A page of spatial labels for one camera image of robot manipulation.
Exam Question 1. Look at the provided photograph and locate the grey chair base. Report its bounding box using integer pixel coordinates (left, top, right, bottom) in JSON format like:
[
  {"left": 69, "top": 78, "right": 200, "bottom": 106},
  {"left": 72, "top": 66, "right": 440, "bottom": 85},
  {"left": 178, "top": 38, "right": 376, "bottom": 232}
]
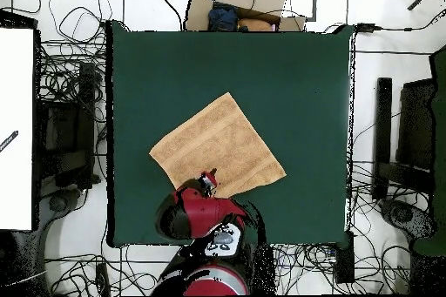
[
  {"left": 379, "top": 198, "right": 437, "bottom": 240},
  {"left": 37, "top": 188, "right": 83, "bottom": 239}
]

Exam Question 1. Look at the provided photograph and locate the dark green table cloth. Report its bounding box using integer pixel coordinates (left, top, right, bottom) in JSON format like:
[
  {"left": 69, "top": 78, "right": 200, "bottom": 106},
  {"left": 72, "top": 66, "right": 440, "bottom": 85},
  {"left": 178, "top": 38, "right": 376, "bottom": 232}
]
[{"left": 105, "top": 20, "right": 356, "bottom": 248}]

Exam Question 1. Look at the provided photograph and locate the green cloth on side table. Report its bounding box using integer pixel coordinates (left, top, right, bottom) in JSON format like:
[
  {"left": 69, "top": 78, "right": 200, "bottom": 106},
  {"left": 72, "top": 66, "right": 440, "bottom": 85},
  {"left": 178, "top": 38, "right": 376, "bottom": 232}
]
[{"left": 412, "top": 44, "right": 446, "bottom": 257}]

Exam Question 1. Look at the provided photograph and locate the black metal stand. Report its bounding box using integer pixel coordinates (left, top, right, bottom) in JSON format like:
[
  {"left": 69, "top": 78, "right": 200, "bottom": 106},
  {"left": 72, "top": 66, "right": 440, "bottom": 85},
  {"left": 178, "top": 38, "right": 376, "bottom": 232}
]
[{"left": 34, "top": 62, "right": 101, "bottom": 191}]

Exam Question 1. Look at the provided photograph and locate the orange terry towel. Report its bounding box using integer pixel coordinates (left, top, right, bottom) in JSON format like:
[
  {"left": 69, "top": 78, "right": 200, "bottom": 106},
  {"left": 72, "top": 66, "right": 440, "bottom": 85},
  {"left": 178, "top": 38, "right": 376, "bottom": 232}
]
[{"left": 148, "top": 91, "right": 287, "bottom": 199}]

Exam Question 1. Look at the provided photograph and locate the dark blue garment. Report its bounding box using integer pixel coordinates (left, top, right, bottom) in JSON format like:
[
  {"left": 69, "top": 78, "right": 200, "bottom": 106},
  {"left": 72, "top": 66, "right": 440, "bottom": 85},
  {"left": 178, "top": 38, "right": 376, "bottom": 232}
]
[{"left": 207, "top": 2, "right": 240, "bottom": 32}]

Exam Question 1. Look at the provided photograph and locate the black metal frame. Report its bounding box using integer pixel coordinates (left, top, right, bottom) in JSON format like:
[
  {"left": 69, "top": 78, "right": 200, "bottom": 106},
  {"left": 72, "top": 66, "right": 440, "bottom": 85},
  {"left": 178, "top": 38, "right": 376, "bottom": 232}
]
[{"left": 372, "top": 77, "right": 436, "bottom": 201}]

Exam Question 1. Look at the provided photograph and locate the orange garment in box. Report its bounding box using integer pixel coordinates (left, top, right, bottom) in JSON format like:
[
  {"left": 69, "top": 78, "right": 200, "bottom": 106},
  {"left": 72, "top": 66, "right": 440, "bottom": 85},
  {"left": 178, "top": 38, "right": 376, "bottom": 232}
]
[{"left": 237, "top": 17, "right": 274, "bottom": 32}]

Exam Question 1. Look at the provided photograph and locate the black looped cable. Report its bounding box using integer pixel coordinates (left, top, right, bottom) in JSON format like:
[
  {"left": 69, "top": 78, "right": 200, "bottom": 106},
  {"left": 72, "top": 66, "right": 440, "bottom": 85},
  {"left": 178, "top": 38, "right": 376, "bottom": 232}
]
[{"left": 47, "top": 0, "right": 114, "bottom": 46}]

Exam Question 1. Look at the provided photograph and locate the black adapter cable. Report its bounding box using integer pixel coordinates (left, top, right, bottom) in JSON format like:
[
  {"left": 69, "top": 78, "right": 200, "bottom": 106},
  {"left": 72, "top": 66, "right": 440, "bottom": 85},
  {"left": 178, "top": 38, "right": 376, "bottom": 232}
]
[{"left": 374, "top": 9, "right": 446, "bottom": 32}]

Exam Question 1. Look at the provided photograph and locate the black slim power strip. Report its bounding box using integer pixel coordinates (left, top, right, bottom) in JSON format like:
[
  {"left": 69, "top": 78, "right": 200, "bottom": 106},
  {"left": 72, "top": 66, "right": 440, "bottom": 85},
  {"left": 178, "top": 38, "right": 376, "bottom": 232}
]
[{"left": 95, "top": 262, "right": 112, "bottom": 297}]

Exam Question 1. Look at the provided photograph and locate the black marker pen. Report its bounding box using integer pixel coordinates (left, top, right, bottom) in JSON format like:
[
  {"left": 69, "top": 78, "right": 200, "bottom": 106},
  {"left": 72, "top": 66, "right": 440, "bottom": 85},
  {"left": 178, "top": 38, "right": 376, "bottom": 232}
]
[{"left": 0, "top": 130, "right": 19, "bottom": 153}]

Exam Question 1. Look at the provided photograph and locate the white panel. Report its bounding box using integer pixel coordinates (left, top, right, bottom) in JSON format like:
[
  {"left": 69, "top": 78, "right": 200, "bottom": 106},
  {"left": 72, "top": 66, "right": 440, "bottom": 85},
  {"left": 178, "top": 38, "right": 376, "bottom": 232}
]
[{"left": 0, "top": 27, "right": 35, "bottom": 231}]

